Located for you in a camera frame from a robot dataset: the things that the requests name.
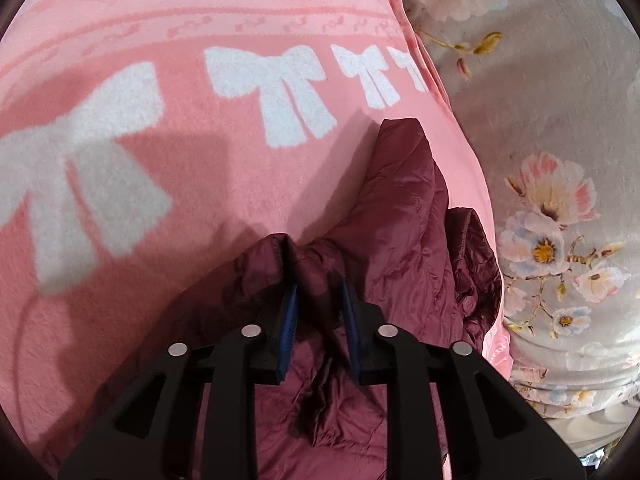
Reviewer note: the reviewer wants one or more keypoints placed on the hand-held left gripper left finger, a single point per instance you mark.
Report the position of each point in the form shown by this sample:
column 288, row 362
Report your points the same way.
column 287, row 332

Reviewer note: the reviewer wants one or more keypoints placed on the grey floral bedsheet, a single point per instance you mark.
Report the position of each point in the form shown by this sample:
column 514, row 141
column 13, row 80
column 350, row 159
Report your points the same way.
column 550, row 110

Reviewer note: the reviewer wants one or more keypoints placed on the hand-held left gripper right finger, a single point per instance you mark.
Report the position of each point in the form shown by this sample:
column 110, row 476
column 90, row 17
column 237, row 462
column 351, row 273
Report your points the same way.
column 352, row 332

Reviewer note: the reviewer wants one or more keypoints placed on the pink blanket with white bows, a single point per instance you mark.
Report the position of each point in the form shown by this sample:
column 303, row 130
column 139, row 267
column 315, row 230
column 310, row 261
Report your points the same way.
column 200, row 185

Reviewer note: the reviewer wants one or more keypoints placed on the maroon puffer jacket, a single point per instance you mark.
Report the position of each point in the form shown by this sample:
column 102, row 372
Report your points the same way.
column 400, row 220

